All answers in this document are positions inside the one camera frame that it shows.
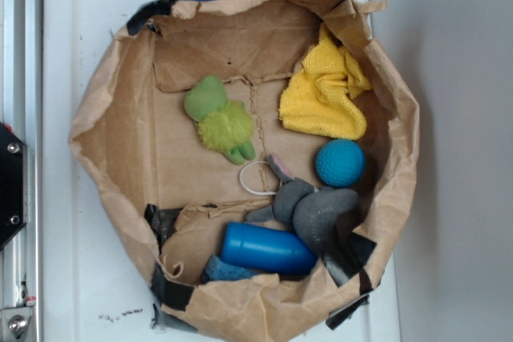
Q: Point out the blue sponge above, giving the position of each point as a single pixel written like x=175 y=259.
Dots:
x=217 y=270

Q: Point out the grey plush elephant toy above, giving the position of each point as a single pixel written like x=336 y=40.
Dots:
x=312 y=212

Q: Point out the white rubber band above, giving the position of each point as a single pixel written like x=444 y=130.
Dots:
x=257 y=178

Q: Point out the black mounting plate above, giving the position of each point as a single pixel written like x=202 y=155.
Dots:
x=13 y=185

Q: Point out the aluminium frame rail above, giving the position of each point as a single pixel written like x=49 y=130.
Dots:
x=21 y=109

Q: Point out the blue dimpled ball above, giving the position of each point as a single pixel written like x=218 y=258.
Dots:
x=340 y=163

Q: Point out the blue plastic bottle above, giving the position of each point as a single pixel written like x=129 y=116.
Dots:
x=265 y=249

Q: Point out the white plastic tray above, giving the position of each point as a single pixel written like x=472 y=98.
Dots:
x=91 y=291

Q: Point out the yellow cloth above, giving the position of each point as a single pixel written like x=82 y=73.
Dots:
x=319 y=99

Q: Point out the green plush toy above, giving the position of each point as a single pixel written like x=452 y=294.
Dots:
x=223 y=125

